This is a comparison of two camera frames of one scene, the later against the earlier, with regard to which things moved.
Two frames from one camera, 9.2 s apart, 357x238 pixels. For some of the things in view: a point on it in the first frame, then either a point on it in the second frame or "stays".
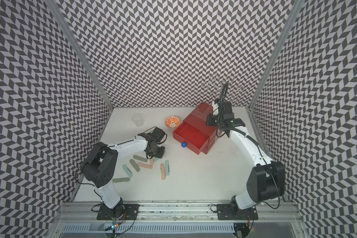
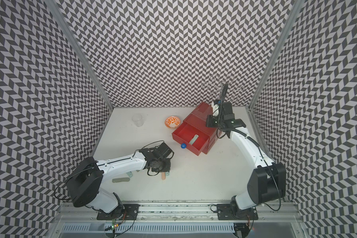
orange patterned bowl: (172, 122) stays
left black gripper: (160, 155) -> (166, 169)
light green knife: (129, 173) stays
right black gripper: (209, 118) stays
